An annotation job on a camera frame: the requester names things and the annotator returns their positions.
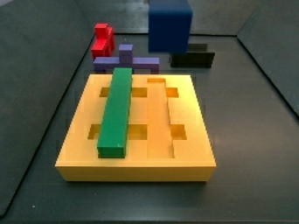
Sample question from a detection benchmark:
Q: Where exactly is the blue long block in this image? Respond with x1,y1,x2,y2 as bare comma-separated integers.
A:
149,0,193,53

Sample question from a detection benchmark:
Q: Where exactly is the yellow slotted board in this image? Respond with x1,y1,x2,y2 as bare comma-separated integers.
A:
55,74,217,182

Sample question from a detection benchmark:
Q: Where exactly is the green long block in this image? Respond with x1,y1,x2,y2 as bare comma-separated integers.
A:
98,68,133,158

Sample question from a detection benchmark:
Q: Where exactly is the purple cross-shaped block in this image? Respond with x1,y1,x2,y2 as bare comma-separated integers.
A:
94,44,161,74

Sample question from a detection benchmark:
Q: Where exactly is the red branched block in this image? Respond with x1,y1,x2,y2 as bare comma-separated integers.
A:
91,23,115,59

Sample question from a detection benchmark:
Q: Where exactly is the black angle bracket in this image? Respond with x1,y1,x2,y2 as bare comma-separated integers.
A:
171,44,215,68

